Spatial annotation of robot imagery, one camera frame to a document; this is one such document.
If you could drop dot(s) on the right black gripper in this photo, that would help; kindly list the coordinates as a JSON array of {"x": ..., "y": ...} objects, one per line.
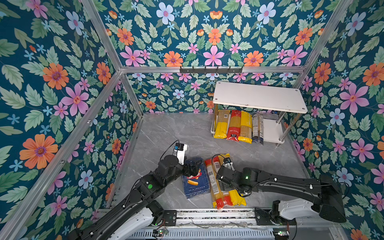
[{"x": 221, "y": 172}]

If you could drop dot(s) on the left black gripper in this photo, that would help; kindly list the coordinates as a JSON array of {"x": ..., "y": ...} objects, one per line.
[{"x": 193, "y": 171}]

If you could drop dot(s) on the red-yellow labelled spaghetti pack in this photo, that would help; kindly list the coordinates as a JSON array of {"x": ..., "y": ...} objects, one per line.
[{"x": 217, "y": 195}]

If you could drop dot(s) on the red spaghetti pack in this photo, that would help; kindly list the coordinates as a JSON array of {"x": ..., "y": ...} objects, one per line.
[{"x": 234, "y": 126}]

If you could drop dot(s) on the narrow yellow spaghetti pack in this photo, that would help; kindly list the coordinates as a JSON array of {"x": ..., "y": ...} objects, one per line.
[{"x": 246, "y": 128}]

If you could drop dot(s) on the wide yellow spaghetti pack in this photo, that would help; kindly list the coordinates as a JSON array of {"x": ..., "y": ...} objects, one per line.
[{"x": 222, "y": 124}]

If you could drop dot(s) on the white-label clear spaghetti pack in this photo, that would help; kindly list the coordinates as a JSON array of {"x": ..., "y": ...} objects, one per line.
[{"x": 258, "y": 129}]

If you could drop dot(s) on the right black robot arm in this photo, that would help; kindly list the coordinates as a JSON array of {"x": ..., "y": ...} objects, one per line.
[{"x": 324, "y": 194}]

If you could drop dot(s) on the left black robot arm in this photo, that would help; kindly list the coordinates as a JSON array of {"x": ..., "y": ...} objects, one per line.
[{"x": 139, "y": 208}]

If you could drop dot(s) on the blue Barilla pasta box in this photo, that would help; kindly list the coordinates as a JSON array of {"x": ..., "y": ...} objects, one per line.
[{"x": 198, "y": 185}]

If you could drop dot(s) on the yellow-ended spaghetti pack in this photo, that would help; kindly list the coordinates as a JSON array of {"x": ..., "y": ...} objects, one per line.
[{"x": 231, "y": 195}]

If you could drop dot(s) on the white two-tier shelf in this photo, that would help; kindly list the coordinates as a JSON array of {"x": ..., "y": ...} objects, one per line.
[{"x": 283, "y": 100}]

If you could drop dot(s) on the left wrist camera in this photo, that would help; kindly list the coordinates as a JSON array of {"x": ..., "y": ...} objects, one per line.
[{"x": 180, "y": 152}]

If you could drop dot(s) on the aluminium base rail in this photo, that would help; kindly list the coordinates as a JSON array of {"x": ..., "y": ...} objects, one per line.
[{"x": 225, "y": 218}]

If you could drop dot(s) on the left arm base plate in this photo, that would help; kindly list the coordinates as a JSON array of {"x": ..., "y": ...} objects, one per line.
[{"x": 167, "y": 218}]

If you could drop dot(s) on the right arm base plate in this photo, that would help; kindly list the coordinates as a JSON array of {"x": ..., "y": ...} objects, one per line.
[{"x": 266, "y": 217}]

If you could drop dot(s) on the black hook rail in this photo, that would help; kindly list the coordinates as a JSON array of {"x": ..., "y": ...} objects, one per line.
[{"x": 211, "y": 70}]

